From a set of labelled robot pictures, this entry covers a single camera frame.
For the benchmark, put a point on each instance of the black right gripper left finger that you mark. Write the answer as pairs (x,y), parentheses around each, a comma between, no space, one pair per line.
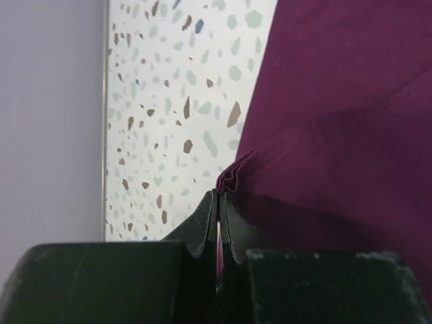
(172,280)

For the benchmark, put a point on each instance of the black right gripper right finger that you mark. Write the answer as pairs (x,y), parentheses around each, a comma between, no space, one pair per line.
(263,285)

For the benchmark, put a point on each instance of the purple cloth mat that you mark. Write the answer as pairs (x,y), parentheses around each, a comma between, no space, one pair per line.
(336,148)

